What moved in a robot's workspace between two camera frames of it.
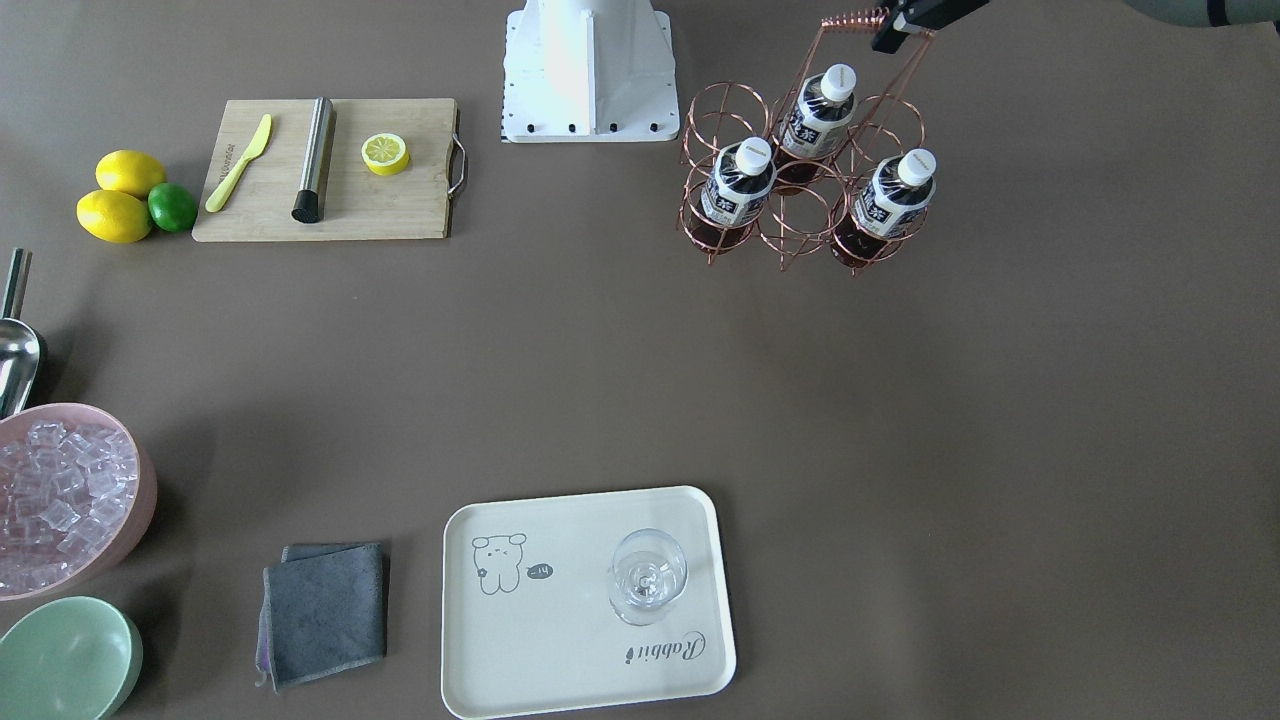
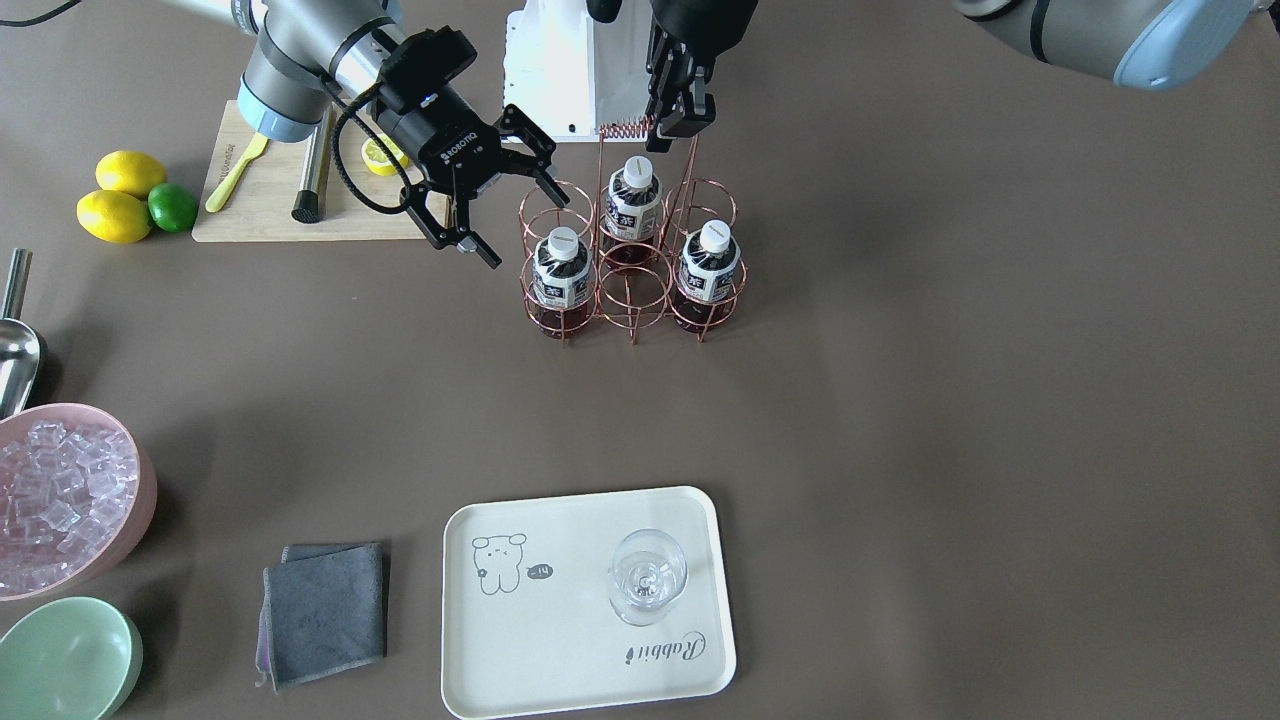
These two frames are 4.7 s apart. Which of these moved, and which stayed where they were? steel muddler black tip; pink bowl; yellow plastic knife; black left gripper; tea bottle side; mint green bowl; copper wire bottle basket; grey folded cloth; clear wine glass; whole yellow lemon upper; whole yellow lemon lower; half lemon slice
Moved: black left gripper; copper wire bottle basket; tea bottle side
Stayed: grey folded cloth; yellow plastic knife; pink bowl; whole yellow lemon upper; steel muddler black tip; mint green bowl; whole yellow lemon lower; half lemon slice; clear wine glass
